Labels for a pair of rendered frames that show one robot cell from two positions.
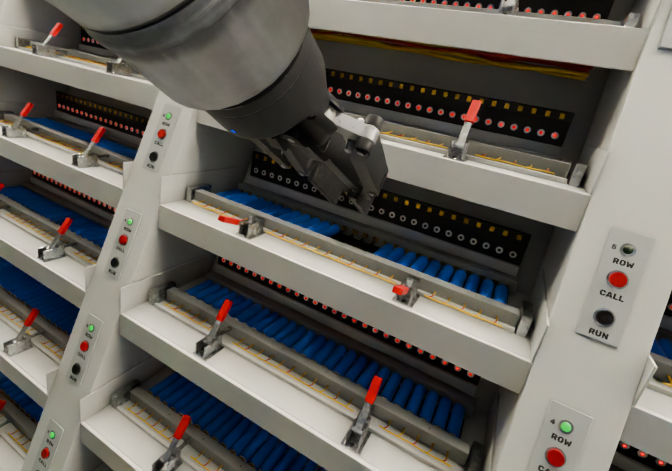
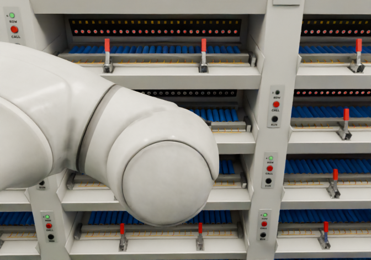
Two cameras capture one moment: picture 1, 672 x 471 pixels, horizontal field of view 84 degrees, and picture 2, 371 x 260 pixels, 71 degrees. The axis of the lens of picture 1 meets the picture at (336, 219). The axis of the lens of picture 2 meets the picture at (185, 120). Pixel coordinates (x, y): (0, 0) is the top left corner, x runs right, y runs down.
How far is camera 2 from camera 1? 0.34 m
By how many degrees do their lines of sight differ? 28
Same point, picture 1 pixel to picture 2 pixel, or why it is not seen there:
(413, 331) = not seen: hidden behind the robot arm
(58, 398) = (48, 252)
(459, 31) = (185, 5)
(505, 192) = (229, 81)
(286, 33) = not seen: hidden behind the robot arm
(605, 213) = (267, 80)
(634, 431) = (289, 149)
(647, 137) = (275, 46)
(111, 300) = (51, 200)
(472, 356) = (235, 148)
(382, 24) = (142, 6)
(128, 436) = (96, 245)
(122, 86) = not seen: outside the picture
